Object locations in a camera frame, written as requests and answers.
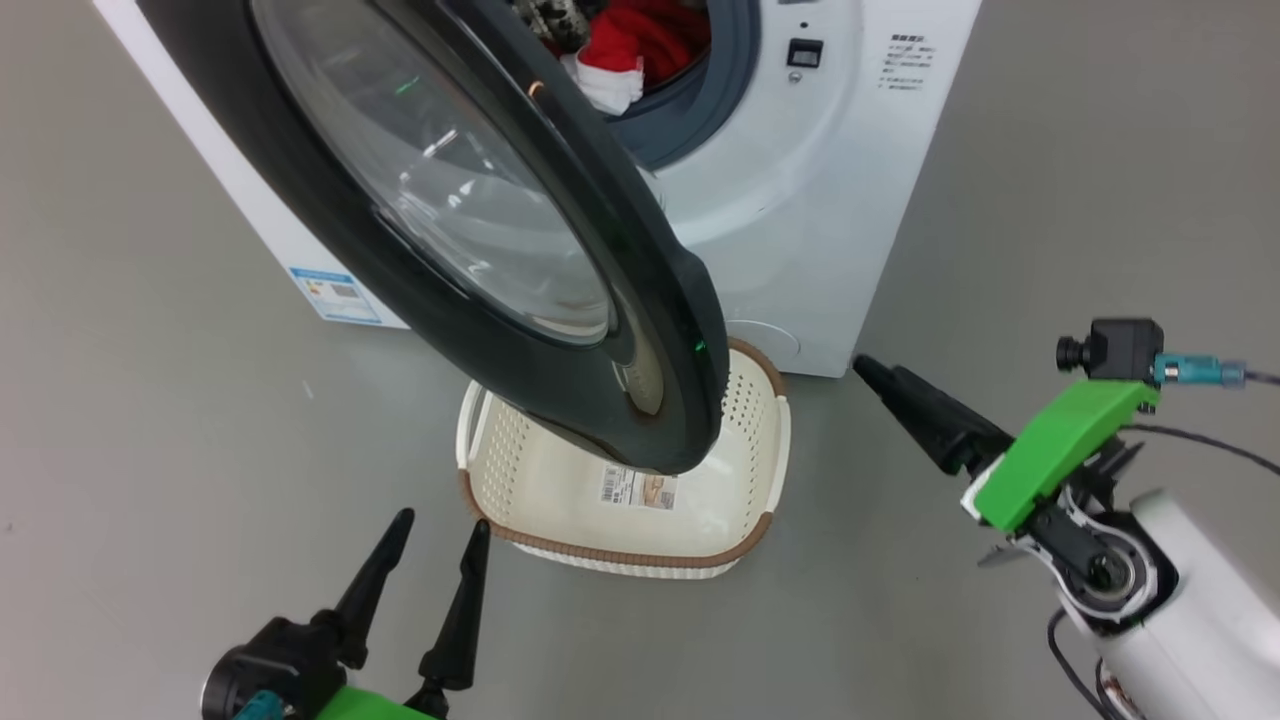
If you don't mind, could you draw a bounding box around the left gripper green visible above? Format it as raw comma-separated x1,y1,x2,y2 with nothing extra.
313,508,493,720

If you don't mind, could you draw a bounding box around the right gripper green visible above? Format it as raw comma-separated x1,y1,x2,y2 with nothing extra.
853,356,1161,533

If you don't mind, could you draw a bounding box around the dark round glass washer door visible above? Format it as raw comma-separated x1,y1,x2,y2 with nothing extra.
135,0,731,476

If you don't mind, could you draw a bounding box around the red garment with white trim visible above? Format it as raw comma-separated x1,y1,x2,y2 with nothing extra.
560,0,713,116

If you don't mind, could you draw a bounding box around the cream basket with brown rim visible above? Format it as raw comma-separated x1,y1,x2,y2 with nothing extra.
455,338,793,581

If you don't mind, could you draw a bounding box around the basket product label sticker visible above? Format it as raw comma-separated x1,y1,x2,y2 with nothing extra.
598,465,679,509

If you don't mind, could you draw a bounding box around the white front-load washing machine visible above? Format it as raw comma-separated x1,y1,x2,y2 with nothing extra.
95,0,983,379

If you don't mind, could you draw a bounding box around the blue energy label sticker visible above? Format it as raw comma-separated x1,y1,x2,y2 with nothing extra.
288,265,384,326

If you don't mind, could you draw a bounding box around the black text warning label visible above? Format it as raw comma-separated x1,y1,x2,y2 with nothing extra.
880,32,939,93

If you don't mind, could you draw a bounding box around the thin black cable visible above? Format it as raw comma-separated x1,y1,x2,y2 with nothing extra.
1120,422,1280,479

